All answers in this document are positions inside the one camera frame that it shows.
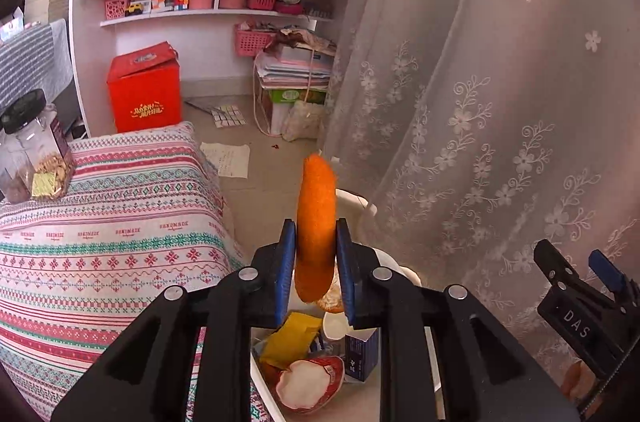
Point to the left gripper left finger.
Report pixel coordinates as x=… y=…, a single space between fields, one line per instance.
x=187 y=355

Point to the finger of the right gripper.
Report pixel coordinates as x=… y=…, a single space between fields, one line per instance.
x=607 y=272

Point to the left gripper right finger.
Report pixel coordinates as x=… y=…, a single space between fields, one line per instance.
x=442 y=349

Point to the blue paper box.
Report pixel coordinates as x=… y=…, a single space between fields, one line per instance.
x=361 y=353

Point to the floral paper cup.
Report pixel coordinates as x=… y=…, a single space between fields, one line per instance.
x=335 y=326

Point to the red snack wrapper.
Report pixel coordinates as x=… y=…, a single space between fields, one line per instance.
x=309 y=384

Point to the white trash bin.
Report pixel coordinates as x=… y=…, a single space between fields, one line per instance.
x=355 y=400

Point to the person's right hand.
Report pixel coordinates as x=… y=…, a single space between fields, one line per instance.
x=577 y=382

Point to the patterned striped tablecloth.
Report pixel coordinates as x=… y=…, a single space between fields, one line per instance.
x=144 y=211

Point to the white lace curtain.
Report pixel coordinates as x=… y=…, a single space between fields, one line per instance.
x=475 y=128

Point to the white paper on floor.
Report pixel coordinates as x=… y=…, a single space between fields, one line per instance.
x=229 y=160

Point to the jar with brown snacks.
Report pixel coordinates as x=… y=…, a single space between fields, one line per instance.
x=13 y=172

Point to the jar with crackers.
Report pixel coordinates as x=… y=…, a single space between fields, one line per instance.
x=38 y=145

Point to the red gift box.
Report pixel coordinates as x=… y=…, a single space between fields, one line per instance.
x=144 y=88

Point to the grey sofa with quilt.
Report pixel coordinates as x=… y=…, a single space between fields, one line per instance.
x=39 y=58

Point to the stack of papers and books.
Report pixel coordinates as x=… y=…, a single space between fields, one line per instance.
x=291 y=77

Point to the pink basket on floor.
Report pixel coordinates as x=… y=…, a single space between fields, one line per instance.
x=250 y=42

